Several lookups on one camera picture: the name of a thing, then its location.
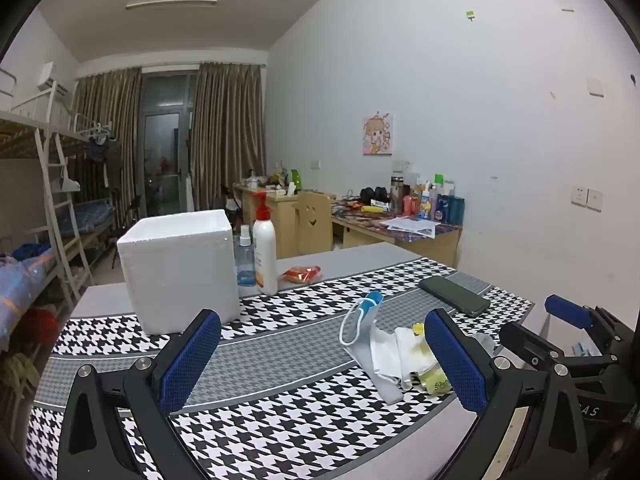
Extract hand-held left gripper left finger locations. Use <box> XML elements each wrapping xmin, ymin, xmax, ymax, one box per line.
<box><xmin>56</xmin><ymin>308</ymin><xmax>223</xmax><ymax>480</ymax></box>

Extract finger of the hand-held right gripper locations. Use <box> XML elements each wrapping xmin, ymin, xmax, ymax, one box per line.
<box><xmin>499</xmin><ymin>321</ymin><xmax>618</xmax><ymax>373</ymax></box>
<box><xmin>544</xmin><ymin>294</ymin><xmax>638</xmax><ymax>361</ymax></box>

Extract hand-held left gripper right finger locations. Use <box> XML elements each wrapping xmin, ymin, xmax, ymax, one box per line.
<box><xmin>424</xmin><ymin>308</ymin><xmax>601</xmax><ymax>480</ymax></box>

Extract green floral tissue packet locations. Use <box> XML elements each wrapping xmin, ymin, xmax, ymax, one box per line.
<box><xmin>412</xmin><ymin>360</ymin><xmax>453</xmax><ymax>396</ymax></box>

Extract grey sock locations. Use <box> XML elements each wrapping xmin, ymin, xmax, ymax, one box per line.
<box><xmin>470</xmin><ymin>332</ymin><xmax>498</xmax><ymax>361</ymax></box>

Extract white tube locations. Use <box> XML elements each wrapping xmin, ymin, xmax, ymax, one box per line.
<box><xmin>395</xmin><ymin>326</ymin><xmax>426</xmax><ymax>391</ymax></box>

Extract white foam box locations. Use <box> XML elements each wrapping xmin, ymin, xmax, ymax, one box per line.
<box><xmin>116</xmin><ymin>209</ymin><xmax>240</xmax><ymax>336</ymax></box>

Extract black smartphone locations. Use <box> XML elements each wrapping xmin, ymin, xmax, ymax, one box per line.
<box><xmin>418</xmin><ymin>276</ymin><xmax>491</xmax><ymax>318</ymax></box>

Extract houndstooth table mat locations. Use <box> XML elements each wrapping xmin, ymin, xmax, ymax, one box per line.
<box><xmin>25</xmin><ymin>257</ymin><xmax>536</xmax><ymax>480</ymax></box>

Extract clear blue spray bottle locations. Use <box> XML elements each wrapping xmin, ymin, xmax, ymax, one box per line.
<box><xmin>234</xmin><ymin>225</ymin><xmax>258</xmax><ymax>298</ymax></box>

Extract wooden desk patterned cover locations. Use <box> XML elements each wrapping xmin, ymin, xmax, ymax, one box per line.
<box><xmin>330</xmin><ymin>200</ymin><xmax>461</xmax><ymax>268</ymax></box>

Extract white pump bottle red pump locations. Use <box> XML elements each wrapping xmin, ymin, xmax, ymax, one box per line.
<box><xmin>251</xmin><ymin>190</ymin><xmax>279</xmax><ymax>296</ymax></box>

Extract red snack packet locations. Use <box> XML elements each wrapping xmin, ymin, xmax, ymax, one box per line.
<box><xmin>281</xmin><ymin>266</ymin><xmax>322</xmax><ymax>286</ymax></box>

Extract printed papers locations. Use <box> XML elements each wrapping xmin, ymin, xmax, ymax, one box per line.
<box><xmin>380</xmin><ymin>216</ymin><xmax>441</xmax><ymax>239</ymax></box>

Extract red bag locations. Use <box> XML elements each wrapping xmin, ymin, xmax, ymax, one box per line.
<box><xmin>22</xmin><ymin>307</ymin><xmax>61</xmax><ymax>343</ymax></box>

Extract row of toiletry bottles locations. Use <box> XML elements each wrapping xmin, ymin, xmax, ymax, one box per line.
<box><xmin>390</xmin><ymin>172</ymin><xmax>466</xmax><ymax>226</ymax></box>

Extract black folding chair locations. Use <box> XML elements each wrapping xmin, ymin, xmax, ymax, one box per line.
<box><xmin>220</xmin><ymin>185</ymin><xmax>244</xmax><ymax>223</ymax></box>

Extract light wooden desk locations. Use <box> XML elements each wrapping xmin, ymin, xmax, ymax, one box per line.
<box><xmin>234</xmin><ymin>184</ymin><xmax>337</xmax><ymax>260</ymax></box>

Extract olive cloth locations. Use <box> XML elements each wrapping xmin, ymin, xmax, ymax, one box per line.
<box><xmin>5</xmin><ymin>352</ymin><xmax>41</xmax><ymax>391</ymax></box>

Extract blue plaid mattress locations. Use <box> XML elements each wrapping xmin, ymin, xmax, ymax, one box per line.
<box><xmin>74</xmin><ymin>200</ymin><xmax>113</xmax><ymax>233</ymax></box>

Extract blue plaid quilt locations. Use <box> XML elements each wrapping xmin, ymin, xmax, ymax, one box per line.
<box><xmin>0</xmin><ymin>254</ymin><xmax>57</xmax><ymax>351</ymax></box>

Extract glass balcony door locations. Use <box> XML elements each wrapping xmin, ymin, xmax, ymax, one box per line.
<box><xmin>140</xmin><ymin>72</ymin><xmax>197</xmax><ymax>216</ymax></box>

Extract white plastic bag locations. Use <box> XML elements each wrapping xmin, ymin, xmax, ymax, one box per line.
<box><xmin>59</xmin><ymin>165</ymin><xmax>81</xmax><ymax>193</ymax></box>

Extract brown curtain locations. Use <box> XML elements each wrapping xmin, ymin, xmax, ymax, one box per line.
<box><xmin>192</xmin><ymin>62</ymin><xmax>266</xmax><ymax>211</ymax></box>
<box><xmin>75</xmin><ymin>67</ymin><xmax>142</xmax><ymax>221</ymax></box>

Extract hanging dark clothes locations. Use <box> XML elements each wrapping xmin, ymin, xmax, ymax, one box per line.
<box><xmin>85</xmin><ymin>130</ymin><xmax>111</xmax><ymax>163</ymax></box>

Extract white metal bunk bed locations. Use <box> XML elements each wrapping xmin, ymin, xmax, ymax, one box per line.
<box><xmin>0</xmin><ymin>67</ymin><xmax>123</xmax><ymax>311</ymax></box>

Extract white air conditioner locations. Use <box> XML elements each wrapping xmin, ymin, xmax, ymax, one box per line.
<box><xmin>37</xmin><ymin>61</ymin><xmax>68</xmax><ymax>96</ymax></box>

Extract ceiling tube light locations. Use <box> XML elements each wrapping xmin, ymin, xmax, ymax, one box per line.
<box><xmin>125</xmin><ymin>0</ymin><xmax>218</xmax><ymax>10</ymax></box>

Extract white wall outlets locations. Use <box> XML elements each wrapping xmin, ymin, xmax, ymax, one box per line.
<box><xmin>572</xmin><ymin>185</ymin><xmax>603</xmax><ymax>210</ymax></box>

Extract cartoon wall poster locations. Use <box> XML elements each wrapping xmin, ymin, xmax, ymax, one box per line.
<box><xmin>362</xmin><ymin>114</ymin><xmax>394</xmax><ymax>157</ymax></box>

